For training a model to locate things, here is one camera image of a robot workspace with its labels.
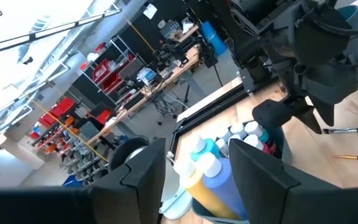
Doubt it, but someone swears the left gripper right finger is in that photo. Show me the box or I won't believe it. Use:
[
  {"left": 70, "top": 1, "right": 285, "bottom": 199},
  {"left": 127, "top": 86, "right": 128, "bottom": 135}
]
[{"left": 228, "top": 138, "right": 343, "bottom": 224}]

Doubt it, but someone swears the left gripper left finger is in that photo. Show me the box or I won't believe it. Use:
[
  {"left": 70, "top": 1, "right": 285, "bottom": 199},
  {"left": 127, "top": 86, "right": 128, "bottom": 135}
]
[{"left": 89, "top": 138, "right": 168, "bottom": 224}]

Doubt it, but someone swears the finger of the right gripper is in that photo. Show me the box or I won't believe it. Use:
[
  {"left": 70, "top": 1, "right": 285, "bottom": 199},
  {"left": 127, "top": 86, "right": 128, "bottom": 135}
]
[
  {"left": 309, "top": 96, "right": 335, "bottom": 127},
  {"left": 290, "top": 104, "right": 323, "bottom": 134}
]

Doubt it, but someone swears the large periwinkle paint bottle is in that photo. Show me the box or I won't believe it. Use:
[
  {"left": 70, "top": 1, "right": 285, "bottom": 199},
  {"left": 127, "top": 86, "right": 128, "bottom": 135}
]
[{"left": 197, "top": 152, "right": 249, "bottom": 221}]

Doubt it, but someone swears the small red paint bottle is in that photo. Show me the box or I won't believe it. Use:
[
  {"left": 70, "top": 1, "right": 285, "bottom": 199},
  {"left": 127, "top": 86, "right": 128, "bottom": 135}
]
[
  {"left": 242, "top": 134, "right": 278, "bottom": 156},
  {"left": 214, "top": 138, "right": 230, "bottom": 156}
]

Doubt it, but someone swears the small black paint bottle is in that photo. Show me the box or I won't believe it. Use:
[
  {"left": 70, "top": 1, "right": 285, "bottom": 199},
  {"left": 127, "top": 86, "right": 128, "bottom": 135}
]
[{"left": 227, "top": 133, "right": 244, "bottom": 144}]

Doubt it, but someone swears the large yellow paint bottle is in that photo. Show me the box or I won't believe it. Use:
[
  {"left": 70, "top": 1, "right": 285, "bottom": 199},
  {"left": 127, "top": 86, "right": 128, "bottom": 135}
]
[{"left": 173, "top": 157, "right": 239, "bottom": 220}]

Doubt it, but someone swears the small teal-green paint bottle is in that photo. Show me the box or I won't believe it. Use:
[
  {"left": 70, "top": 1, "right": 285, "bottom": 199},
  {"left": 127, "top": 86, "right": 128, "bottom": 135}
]
[{"left": 244, "top": 120, "right": 270, "bottom": 144}]

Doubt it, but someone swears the small green paint bottle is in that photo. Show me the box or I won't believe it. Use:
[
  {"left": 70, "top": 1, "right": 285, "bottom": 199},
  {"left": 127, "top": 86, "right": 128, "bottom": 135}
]
[{"left": 229, "top": 121, "right": 247, "bottom": 139}]

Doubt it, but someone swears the large teal paint bottle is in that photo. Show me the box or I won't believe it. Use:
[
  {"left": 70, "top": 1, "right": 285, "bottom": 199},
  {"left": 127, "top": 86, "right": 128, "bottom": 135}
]
[{"left": 190, "top": 134, "right": 222, "bottom": 162}]

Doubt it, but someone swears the small blue paint bottle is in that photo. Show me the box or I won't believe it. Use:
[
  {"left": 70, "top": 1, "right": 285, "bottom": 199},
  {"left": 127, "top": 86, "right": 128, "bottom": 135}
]
[{"left": 216, "top": 126, "right": 233, "bottom": 142}]

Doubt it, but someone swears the teal plastic storage bin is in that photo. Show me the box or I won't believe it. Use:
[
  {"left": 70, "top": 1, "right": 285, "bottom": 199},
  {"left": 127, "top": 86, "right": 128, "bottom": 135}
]
[{"left": 191, "top": 121, "right": 291, "bottom": 224}]

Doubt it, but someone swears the blue floor crate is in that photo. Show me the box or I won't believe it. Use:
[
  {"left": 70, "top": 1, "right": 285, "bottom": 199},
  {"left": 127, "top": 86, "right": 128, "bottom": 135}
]
[{"left": 61, "top": 174, "right": 85, "bottom": 188}]

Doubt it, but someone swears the white and blue box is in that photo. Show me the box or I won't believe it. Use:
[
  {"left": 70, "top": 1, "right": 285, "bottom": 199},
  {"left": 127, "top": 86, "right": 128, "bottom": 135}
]
[{"left": 136, "top": 67, "right": 157, "bottom": 87}]

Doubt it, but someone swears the blue cylindrical container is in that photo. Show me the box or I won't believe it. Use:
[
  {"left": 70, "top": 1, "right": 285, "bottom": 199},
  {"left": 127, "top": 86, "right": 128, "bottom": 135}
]
[{"left": 200, "top": 20, "right": 228, "bottom": 57}]

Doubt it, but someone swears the grey office chair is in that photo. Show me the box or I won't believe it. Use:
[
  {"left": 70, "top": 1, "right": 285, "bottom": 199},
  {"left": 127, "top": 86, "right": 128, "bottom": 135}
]
[{"left": 118, "top": 57, "right": 145, "bottom": 82}]

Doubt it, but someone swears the rack with red bins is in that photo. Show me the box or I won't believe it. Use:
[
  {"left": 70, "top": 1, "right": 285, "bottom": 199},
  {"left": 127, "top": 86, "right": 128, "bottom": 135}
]
[{"left": 29, "top": 96, "right": 117, "bottom": 187}]

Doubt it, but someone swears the wooden workbench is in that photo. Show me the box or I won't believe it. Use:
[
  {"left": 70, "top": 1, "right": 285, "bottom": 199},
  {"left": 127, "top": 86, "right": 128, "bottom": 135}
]
[{"left": 85, "top": 43, "right": 208, "bottom": 147}]

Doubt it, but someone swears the black equipment on workbench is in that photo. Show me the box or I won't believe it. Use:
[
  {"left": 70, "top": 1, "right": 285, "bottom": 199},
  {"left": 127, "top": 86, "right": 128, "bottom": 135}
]
[{"left": 152, "top": 40, "right": 198, "bottom": 68}]

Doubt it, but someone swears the white paper sign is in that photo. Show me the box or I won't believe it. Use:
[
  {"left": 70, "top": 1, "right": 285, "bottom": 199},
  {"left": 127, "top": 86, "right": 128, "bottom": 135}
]
[{"left": 142, "top": 2, "right": 158, "bottom": 20}]

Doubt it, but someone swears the yellow hanging cord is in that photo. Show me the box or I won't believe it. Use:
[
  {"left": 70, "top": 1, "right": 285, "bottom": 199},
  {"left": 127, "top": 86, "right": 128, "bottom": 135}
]
[
  {"left": 26, "top": 93, "right": 110, "bottom": 163},
  {"left": 123, "top": 17, "right": 157, "bottom": 54}
]

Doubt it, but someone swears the wire shelf with red bins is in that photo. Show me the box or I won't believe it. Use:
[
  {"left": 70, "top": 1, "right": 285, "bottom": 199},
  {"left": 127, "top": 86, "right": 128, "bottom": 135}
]
[{"left": 79, "top": 34, "right": 138, "bottom": 103}]

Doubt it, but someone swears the black overhead light frame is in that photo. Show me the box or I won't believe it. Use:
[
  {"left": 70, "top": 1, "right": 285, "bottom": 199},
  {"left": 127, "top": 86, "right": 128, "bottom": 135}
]
[{"left": 0, "top": 8, "right": 122, "bottom": 58}]

